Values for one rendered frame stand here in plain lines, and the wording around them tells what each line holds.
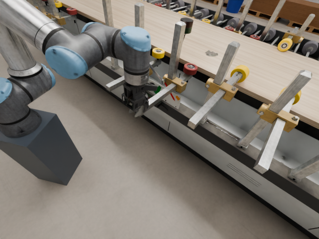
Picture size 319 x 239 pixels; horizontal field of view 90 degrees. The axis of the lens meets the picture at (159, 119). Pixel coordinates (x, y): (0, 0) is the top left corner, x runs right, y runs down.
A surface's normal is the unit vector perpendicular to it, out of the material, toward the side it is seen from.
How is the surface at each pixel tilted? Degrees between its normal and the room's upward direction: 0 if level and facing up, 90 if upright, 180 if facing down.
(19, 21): 59
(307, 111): 0
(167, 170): 0
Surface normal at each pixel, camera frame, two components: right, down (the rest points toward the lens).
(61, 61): -0.30, 0.72
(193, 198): 0.09, -0.66
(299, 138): -0.64, 0.54
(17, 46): 0.83, 0.49
